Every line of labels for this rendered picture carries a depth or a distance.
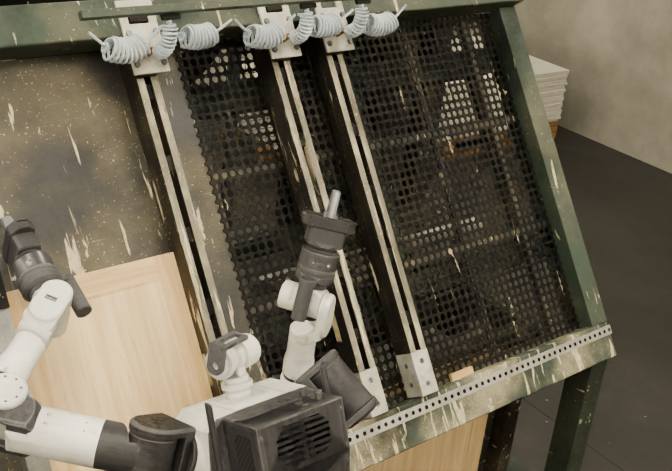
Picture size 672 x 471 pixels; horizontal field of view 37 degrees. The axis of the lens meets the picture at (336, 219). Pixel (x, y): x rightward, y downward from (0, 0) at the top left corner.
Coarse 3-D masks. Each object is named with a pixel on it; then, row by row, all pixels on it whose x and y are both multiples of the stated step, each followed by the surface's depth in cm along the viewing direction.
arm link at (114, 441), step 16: (112, 432) 179; (96, 448) 177; (112, 448) 178; (128, 448) 178; (144, 448) 178; (160, 448) 179; (96, 464) 179; (112, 464) 178; (128, 464) 178; (144, 464) 178; (160, 464) 179
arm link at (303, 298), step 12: (300, 276) 219; (312, 276) 218; (324, 276) 218; (288, 288) 222; (300, 288) 217; (312, 288) 217; (324, 288) 221; (288, 300) 221; (300, 300) 217; (312, 300) 220; (300, 312) 217; (312, 312) 220
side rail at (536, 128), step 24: (504, 24) 330; (504, 48) 331; (528, 72) 332; (528, 96) 329; (528, 120) 329; (528, 144) 331; (552, 144) 331; (552, 168) 329; (552, 192) 327; (552, 216) 329; (576, 240) 329; (576, 264) 326; (576, 288) 327; (576, 312) 329; (600, 312) 329
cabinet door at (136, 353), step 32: (160, 256) 245; (96, 288) 234; (128, 288) 238; (160, 288) 243; (96, 320) 232; (128, 320) 237; (160, 320) 242; (64, 352) 227; (96, 352) 231; (128, 352) 235; (160, 352) 240; (192, 352) 245; (32, 384) 221; (64, 384) 225; (96, 384) 229; (128, 384) 234; (160, 384) 238; (192, 384) 243; (96, 416) 228; (128, 416) 232
